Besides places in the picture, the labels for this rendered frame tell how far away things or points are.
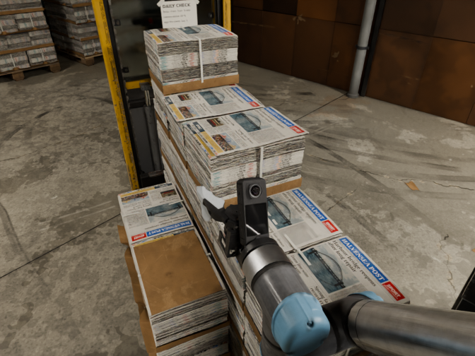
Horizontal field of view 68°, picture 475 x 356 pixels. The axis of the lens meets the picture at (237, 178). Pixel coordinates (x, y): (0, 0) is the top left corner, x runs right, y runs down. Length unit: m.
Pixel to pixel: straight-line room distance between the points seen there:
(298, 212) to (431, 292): 1.24
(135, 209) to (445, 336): 1.46
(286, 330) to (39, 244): 2.30
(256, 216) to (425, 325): 0.28
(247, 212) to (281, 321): 0.18
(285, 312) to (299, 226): 0.77
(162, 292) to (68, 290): 1.03
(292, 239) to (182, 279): 0.45
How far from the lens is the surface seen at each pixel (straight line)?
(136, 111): 2.42
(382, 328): 0.54
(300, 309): 0.50
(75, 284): 2.31
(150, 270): 1.43
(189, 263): 1.43
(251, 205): 0.58
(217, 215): 0.63
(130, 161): 2.39
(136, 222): 1.65
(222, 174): 1.19
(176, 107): 1.53
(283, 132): 1.30
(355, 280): 1.12
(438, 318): 0.47
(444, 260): 2.58
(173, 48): 1.63
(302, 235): 1.21
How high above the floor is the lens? 1.65
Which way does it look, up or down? 34 degrees down
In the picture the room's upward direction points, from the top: straight up
